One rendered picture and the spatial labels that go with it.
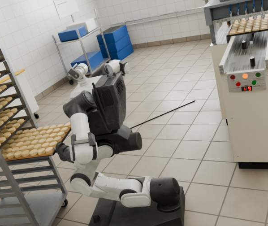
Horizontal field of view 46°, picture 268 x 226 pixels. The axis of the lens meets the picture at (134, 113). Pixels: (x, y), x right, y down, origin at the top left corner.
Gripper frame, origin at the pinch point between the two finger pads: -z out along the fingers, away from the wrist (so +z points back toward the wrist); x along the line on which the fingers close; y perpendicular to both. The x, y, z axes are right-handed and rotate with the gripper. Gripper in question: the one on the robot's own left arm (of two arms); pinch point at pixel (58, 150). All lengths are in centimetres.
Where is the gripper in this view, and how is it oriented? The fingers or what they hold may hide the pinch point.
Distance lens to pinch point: 198.9
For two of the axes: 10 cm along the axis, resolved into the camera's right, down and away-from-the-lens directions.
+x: -2.6, -8.8, -4.1
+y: -6.3, 4.7, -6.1
